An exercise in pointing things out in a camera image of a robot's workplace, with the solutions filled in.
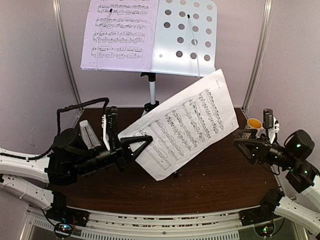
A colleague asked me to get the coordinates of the aluminium front rail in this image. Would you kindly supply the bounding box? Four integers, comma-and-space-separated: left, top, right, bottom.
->
18, 205, 311, 240

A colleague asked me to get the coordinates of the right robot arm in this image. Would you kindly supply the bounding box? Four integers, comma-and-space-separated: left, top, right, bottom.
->
233, 129, 320, 239

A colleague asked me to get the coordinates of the light blue music stand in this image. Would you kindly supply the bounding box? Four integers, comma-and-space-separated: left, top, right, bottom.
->
139, 0, 218, 179

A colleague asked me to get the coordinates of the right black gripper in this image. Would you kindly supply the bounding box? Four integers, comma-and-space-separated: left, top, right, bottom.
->
232, 129, 296, 170

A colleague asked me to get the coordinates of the aluminium corner post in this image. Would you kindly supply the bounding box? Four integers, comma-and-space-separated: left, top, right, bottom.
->
52, 0, 82, 104
242, 0, 274, 116

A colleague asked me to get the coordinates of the right aluminium corner post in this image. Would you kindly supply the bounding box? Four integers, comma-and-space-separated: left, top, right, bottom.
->
242, 0, 274, 116

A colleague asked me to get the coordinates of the grey metronome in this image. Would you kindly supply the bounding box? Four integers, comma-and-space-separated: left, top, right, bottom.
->
79, 120, 101, 149

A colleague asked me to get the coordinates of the white sheet music page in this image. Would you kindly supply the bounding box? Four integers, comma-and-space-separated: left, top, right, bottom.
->
118, 69, 239, 181

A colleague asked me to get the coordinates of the patterned white mug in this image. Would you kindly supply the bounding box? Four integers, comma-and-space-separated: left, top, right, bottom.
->
245, 118, 264, 137

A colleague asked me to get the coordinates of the purple sheet music page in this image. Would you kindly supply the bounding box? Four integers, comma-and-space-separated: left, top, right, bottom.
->
80, 0, 159, 72

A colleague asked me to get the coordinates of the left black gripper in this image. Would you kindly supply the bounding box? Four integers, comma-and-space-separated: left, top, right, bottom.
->
73, 132, 153, 177

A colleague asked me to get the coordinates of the left aluminium corner post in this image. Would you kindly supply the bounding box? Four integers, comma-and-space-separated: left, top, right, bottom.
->
52, 0, 82, 104

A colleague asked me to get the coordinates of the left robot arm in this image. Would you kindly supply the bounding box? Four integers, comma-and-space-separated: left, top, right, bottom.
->
0, 97, 153, 222

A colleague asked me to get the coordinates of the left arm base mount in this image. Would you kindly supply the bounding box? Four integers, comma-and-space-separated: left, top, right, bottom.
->
45, 207, 90, 227

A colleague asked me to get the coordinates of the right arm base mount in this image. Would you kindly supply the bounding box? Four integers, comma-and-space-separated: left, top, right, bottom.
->
238, 206, 279, 227

